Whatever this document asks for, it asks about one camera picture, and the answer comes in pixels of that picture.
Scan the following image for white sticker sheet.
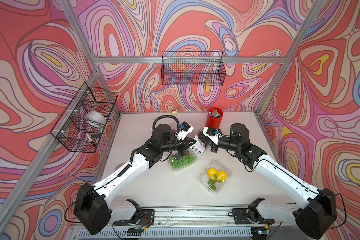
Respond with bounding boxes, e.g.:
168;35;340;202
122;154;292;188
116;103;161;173
190;136;206;156

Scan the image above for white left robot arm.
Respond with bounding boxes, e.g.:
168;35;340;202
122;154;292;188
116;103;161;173
73;122;196;235

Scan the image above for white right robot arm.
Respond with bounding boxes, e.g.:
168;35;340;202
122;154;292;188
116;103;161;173
198;123;337;240

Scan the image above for clamshell with yellow fruit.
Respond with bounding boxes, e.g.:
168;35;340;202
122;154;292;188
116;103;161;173
198;159;232;194

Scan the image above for clamshell green and dark grapes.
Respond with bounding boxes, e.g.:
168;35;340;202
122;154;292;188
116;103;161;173
168;151;198;172

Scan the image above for red plastic cup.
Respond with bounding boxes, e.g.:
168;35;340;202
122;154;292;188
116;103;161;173
205;108;223;129

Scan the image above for yellow binder clip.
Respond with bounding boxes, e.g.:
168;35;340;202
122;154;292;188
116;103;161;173
171;109;179;116

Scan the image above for white tape roll in basket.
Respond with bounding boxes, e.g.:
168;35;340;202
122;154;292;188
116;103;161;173
84;111;107;129

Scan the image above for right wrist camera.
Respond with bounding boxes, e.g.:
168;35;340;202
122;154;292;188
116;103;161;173
200;127;220;146

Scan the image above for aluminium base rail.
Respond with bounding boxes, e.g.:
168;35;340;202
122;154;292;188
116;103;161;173
68;205;313;239

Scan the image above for back wire basket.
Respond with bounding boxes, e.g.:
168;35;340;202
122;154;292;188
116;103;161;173
161;50;227;86

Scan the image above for wire basket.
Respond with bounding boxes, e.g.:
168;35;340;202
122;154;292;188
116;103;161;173
51;83;118;153
161;50;227;86

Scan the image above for left wire basket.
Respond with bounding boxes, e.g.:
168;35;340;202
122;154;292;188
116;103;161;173
51;83;118;153

